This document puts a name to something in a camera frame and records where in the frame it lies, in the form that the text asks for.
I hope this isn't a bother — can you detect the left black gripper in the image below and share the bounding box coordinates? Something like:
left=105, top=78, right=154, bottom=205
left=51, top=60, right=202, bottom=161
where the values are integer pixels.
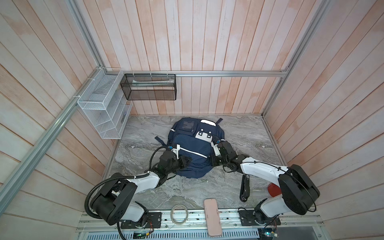
left=166, top=155, right=192, bottom=174

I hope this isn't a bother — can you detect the navy blue student backpack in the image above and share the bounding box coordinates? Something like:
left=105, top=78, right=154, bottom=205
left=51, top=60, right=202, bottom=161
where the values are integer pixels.
left=155, top=118, right=225, bottom=179

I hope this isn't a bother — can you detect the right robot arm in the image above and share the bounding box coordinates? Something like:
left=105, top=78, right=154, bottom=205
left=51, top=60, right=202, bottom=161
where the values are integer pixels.
left=211, top=141, right=321, bottom=226

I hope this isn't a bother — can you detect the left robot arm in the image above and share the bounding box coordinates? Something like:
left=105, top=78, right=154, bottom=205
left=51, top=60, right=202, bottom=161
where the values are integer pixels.
left=84, top=148, right=192, bottom=227

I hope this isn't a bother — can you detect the black stapler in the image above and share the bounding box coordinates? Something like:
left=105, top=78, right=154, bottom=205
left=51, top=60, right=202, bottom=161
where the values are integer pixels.
left=240, top=174, right=250, bottom=203

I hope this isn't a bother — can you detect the clear tape roll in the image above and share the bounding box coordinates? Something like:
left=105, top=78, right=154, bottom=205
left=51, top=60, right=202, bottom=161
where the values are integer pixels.
left=170, top=204, right=189, bottom=225

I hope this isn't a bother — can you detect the red pen holder cup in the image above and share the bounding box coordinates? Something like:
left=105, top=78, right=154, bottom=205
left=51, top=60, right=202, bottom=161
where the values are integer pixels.
left=268, top=183, right=282, bottom=198

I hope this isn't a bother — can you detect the pink pencil case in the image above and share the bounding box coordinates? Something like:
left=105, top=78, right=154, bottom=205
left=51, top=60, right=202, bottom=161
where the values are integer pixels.
left=204, top=199, right=223, bottom=237

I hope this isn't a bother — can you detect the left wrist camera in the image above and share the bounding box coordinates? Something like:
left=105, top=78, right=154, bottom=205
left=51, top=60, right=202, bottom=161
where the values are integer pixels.
left=169, top=144, right=181, bottom=160

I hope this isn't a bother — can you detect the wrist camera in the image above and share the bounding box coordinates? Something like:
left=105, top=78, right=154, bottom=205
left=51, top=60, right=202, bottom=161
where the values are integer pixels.
left=169, top=144, right=181, bottom=160
left=211, top=140, right=221, bottom=157

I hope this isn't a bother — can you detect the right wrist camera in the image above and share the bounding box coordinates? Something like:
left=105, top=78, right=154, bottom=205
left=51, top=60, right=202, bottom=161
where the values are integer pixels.
left=211, top=140, right=221, bottom=157

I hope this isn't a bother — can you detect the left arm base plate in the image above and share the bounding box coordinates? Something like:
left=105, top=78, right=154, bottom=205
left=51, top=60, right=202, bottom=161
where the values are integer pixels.
left=120, top=212, right=162, bottom=230

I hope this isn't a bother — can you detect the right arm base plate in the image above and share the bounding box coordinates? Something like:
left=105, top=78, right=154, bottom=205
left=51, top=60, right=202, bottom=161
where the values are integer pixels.
left=238, top=208, right=281, bottom=226

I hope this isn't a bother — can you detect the black mesh wall basket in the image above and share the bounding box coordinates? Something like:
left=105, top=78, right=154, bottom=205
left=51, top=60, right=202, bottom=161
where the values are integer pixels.
left=120, top=73, right=177, bottom=101

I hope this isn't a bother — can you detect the aluminium mounting rail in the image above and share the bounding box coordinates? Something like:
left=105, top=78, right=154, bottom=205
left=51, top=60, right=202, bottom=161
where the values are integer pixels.
left=74, top=209, right=331, bottom=240

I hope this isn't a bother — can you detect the white wire mesh shelf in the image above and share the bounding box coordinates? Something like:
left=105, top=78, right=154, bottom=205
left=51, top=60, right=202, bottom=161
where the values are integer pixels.
left=78, top=68, right=132, bottom=140

